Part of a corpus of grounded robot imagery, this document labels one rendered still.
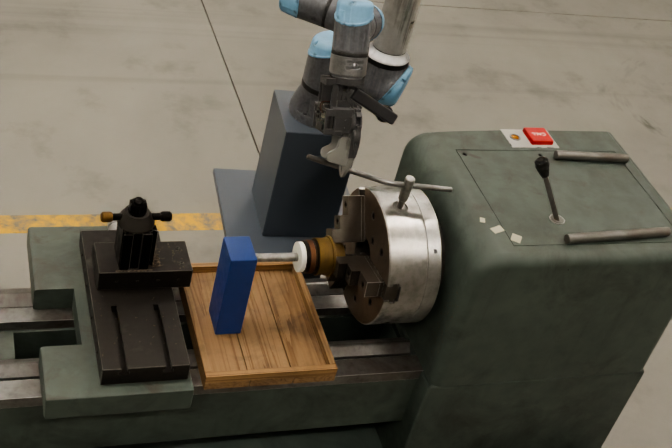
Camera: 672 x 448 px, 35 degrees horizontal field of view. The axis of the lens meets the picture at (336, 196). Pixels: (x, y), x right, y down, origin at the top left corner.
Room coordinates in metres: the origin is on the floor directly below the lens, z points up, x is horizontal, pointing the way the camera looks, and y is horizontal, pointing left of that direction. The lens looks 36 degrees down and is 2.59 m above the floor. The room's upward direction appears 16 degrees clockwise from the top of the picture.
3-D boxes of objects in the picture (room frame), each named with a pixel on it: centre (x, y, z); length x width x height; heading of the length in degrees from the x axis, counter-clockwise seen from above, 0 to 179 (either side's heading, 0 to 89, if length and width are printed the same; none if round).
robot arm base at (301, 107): (2.38, 0.11, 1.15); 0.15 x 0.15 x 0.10
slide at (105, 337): (1.67, 0.37, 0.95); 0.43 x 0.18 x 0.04; 26
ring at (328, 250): (1.84, -0.01, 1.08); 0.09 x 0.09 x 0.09; 26
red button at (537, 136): (2.30, -0.45, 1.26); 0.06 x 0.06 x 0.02; 26
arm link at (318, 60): (2.38, 0.10, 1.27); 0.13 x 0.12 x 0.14; 80
